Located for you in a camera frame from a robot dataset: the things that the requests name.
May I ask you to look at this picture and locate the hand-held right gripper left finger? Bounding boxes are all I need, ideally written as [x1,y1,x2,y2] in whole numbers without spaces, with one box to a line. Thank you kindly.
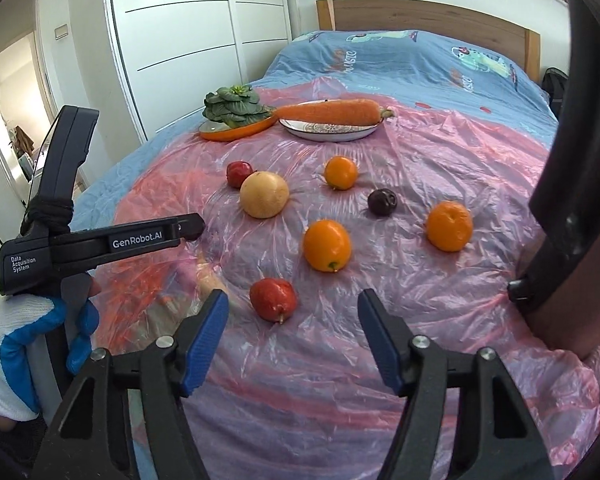
[30,290,231,480]

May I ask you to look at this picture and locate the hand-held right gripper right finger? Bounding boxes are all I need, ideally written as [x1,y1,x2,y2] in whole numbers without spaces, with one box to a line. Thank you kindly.
[357,288,556,480]

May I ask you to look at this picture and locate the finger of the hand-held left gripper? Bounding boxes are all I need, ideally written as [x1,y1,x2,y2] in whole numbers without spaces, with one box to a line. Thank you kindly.
[97,212,206,267]

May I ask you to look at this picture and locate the yellow pear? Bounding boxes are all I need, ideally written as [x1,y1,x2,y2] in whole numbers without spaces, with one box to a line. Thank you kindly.
[239,170,290,220]

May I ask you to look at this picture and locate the orange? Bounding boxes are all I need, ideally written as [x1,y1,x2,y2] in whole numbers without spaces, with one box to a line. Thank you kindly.
[302,219,352,274]
[324,155,359,191]
[425,200,474,253]

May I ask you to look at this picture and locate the dark plum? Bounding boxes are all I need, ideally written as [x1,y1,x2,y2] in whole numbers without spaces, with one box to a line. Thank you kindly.
[367,188,398,217]

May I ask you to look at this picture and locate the person's left hand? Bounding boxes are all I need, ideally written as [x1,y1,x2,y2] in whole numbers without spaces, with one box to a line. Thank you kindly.
[0,274,101,421]

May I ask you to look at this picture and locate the small red apple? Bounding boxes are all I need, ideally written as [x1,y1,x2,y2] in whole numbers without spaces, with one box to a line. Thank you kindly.
[226,160,255,188]

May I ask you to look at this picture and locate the pink plastic sheet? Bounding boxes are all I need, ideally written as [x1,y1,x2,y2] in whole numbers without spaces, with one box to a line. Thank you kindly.
[92,77,600,480]

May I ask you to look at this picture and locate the orange plate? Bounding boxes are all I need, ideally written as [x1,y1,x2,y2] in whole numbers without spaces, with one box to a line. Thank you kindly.
[198,114,277,142]

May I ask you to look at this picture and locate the bok choy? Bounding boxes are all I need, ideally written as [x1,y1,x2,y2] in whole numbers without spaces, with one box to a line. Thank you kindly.
[202,85,276,128]

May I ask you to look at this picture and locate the patterned white plate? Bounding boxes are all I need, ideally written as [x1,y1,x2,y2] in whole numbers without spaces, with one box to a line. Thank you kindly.
[279,116,381,143]

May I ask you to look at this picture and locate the carrot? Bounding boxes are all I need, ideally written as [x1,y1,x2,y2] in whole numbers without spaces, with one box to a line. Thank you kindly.
[275,98,396,127]

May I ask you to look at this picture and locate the white wardrobe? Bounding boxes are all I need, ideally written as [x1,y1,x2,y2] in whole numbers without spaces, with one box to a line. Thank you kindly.
[101,0,292,143]

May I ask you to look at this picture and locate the blue printed blanket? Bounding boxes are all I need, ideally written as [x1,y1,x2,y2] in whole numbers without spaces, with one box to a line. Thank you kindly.
[70,29,561,241]

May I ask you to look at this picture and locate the black backpack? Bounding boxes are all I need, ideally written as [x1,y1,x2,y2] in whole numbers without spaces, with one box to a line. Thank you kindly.
[542,66,571,118]

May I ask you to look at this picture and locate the wooden headboard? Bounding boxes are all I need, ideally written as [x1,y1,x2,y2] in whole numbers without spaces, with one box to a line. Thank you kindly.
[316,0,542,83]

